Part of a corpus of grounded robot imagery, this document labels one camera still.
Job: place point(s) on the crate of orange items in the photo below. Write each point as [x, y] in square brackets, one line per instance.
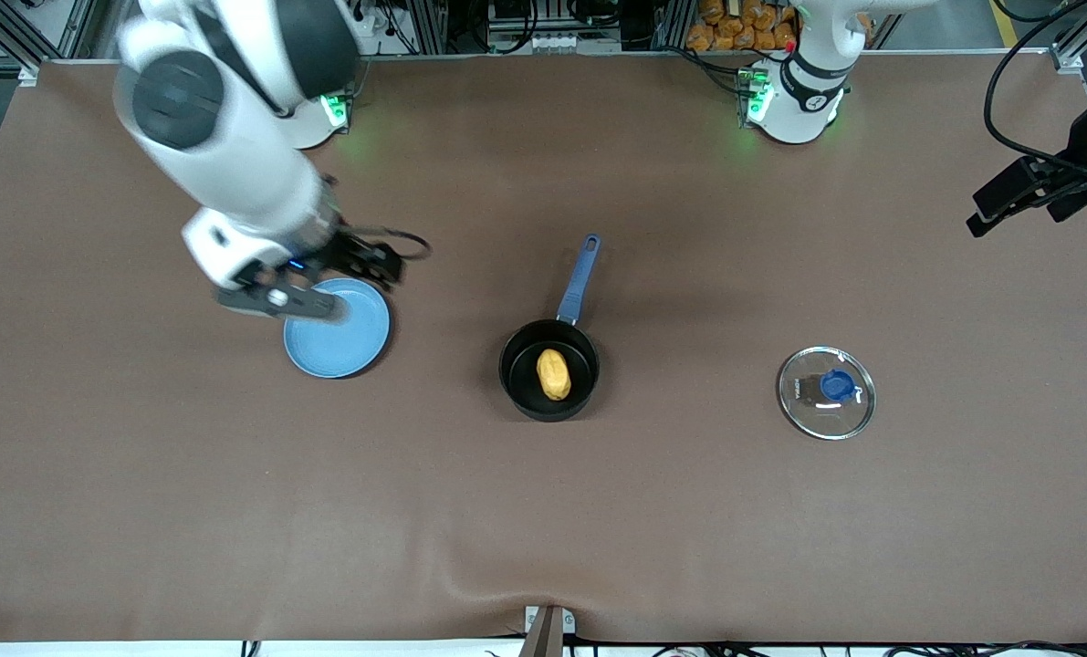
[735, 26]

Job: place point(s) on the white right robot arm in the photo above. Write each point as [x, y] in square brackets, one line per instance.
[233, 155]

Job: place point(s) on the brown table mat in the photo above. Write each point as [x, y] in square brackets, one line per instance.
[780, 529]

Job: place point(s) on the round blue plate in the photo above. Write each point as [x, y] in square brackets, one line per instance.
[342, 347]

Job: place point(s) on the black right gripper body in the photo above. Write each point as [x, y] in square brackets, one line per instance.
[353, 252]

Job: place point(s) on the metal table clamp bracket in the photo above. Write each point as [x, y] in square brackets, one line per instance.
[548, 631]

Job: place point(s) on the glass lid with blue knob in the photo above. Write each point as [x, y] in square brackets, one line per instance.
[826, 394]

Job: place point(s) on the yellow potato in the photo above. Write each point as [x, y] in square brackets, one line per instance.
[554, 374]

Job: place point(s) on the white power strip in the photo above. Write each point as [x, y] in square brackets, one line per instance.
[552, 42]

